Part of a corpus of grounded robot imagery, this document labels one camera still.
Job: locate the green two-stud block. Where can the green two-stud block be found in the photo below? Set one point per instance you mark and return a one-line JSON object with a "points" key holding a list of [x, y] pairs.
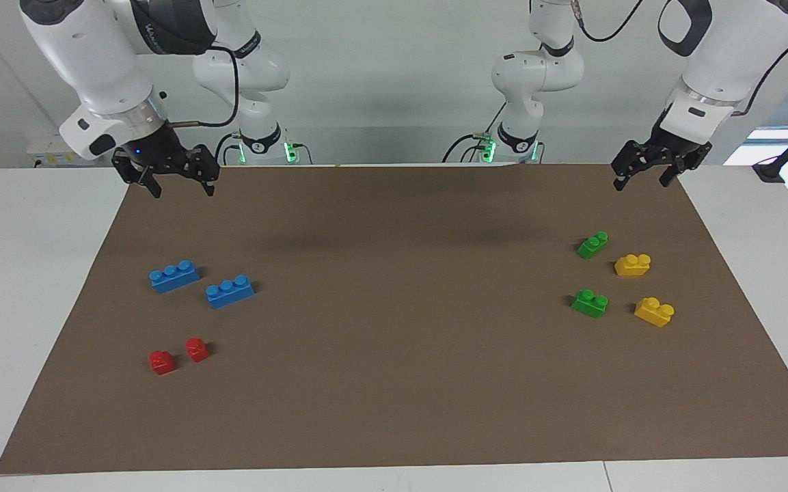
{"points": [[589, 304], [592, 245]]}

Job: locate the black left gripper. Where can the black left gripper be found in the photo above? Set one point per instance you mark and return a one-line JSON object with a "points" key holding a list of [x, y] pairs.
{"points": [[681, 145]]}

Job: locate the yellow two-stud block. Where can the yellow two-stud block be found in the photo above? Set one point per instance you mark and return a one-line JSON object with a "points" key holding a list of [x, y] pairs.
{"points": [[653, 313], [633, 265]]}

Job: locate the red one-stud block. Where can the red one-stud block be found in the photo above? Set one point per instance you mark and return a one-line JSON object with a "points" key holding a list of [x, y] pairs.
{"points": [[197, 350], [162, 363]]}

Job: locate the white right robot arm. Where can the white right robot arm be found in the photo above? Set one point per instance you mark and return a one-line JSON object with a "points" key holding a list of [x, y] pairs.
{"points": [[93, 55]]}

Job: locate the blue three-stud block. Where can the blue three-stud block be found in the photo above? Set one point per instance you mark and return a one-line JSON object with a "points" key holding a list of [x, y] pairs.
{"points": [[175, 277], [229, 292]]}

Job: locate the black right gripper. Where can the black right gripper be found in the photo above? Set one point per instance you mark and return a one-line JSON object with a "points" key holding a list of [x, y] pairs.
{"points": [[158, 154]]}

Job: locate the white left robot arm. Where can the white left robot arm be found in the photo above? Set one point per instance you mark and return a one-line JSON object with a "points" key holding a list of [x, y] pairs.
{"points": [[728, 55]]}

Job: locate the brown table mat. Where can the brown table mat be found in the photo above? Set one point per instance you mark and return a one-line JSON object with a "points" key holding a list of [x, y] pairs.
{"points": [[400, 383]]}

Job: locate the white cardboard box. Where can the white cardboard box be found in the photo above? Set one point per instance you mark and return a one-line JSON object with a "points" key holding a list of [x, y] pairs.
{"points": [[45, 156]]}

